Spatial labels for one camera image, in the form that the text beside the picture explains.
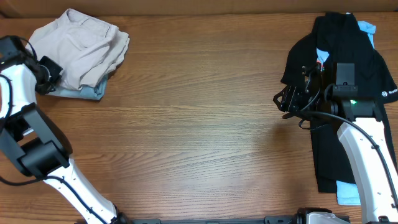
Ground left black cable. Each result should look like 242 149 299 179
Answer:
0 35 109 224

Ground right black cable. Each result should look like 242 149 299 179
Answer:
282 83 398 209

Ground black polo shirt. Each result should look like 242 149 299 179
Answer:
281 12 397 193

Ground folded light blue jeans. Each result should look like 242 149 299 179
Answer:
49 75 108 101

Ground light blue t-shirt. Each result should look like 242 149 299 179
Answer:
311 12 376 205

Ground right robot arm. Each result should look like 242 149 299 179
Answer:
273 63 397 223

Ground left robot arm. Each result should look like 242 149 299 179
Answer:
1 35 131 224

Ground black cable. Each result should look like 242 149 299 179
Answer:
0 35 109 224
282 83 398 209

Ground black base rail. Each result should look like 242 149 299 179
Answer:
131 215 294 224

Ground beige khaki shorts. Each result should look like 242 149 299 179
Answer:
29 9 130 90

